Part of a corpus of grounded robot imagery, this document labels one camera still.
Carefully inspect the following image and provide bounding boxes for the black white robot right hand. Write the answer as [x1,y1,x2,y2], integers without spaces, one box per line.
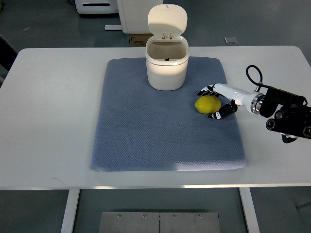
[197,83,259,119]

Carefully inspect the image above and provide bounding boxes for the yellow lemon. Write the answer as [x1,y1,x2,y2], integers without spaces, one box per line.
[194,96,222,114]

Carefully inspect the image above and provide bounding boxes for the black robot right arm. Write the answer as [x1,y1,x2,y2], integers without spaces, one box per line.
[251,83,311,143]

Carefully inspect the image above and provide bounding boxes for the cream trash can with lid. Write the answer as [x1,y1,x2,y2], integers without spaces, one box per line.
[145,4,189,91]

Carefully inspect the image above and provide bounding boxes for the small grey floor plate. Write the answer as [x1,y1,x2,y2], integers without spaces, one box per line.
[224,36,238,45]

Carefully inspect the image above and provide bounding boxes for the blue textured mat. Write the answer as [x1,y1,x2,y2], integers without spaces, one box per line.
[91,57,247,172]

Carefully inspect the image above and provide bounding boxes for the brown cardboard box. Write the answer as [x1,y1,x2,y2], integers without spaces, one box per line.
[129,33,153,47]

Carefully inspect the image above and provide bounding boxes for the right white table leg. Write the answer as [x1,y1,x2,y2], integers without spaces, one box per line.
[239,187,260,233]

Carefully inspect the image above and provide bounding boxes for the white table leg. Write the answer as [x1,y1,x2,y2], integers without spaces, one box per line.
[61,189,80,233]
[239,187,260,233]

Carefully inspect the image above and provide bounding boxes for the white appliance with dark slot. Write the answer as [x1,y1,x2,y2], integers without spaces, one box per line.
[74,0,119,15]

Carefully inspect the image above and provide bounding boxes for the left white table leg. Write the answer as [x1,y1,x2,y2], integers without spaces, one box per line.
[61,189,80,233]

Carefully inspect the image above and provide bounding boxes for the black cable loop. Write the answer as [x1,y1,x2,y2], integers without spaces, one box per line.
[245,65,264,93]

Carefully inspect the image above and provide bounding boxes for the metal base plate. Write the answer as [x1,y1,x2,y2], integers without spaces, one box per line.
[99,212,221,233]

